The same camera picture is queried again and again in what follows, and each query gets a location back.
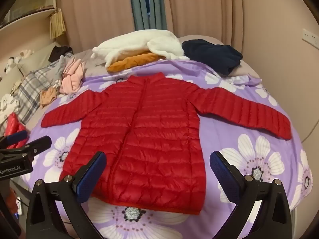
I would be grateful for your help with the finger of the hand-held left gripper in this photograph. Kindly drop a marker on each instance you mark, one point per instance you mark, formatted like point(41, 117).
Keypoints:
point(41, 143)
point(17, 137)

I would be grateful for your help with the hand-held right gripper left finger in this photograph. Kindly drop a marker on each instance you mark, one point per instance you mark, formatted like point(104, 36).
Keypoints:
point(91, 179)

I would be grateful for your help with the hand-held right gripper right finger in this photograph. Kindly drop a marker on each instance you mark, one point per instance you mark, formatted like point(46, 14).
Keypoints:
point(220, 171)

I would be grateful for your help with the red puffer jacket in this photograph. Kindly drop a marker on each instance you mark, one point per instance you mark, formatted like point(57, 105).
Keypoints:
point(154, 142)

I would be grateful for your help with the shiny red garment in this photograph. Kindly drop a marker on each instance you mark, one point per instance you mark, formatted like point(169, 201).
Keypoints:
point(13, 127)

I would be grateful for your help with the purple floral bed sheet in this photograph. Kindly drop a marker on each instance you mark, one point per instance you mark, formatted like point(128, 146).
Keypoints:
point(224, 129)

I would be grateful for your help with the small orange cloth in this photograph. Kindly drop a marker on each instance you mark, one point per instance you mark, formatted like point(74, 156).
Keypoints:
point(48, 98)

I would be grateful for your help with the grey plaid cloth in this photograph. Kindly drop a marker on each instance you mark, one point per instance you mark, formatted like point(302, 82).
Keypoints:
point(32, 84)

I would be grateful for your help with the pink garment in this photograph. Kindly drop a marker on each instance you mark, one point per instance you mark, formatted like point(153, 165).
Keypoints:
point(72, 79)

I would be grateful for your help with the white plush toys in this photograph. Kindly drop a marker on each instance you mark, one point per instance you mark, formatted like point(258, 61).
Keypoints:
point(17, 58)

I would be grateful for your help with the black cloth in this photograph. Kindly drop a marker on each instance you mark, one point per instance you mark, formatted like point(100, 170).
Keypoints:
point(58, 52)

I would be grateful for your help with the beige pillow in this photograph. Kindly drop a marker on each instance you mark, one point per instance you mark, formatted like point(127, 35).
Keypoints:
point(243, 71)

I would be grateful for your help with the navy garment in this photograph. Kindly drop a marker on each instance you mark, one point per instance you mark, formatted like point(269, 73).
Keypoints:
point(211, 54)

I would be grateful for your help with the hanging straw tassel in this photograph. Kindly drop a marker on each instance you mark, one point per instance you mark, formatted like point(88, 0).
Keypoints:
point(57, 25)

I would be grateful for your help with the orange garment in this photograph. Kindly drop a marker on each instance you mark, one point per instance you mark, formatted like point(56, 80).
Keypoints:
point(129, 62)

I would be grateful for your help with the white fleece garment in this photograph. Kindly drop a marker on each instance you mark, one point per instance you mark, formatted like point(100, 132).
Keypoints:
point(132, 42)

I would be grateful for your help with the beige curtain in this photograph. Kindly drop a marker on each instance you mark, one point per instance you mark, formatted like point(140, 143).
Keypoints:
point(199, 7)
point(99, 12)

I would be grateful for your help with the teal curtain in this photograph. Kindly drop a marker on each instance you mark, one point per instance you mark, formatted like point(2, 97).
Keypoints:
point(147, 2)

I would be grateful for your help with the beige wall cabinet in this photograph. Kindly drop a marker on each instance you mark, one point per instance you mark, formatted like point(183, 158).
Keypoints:
point(25, 17)

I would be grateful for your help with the white wall socket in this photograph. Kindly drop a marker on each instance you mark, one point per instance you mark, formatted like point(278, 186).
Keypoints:
point(310, 38)

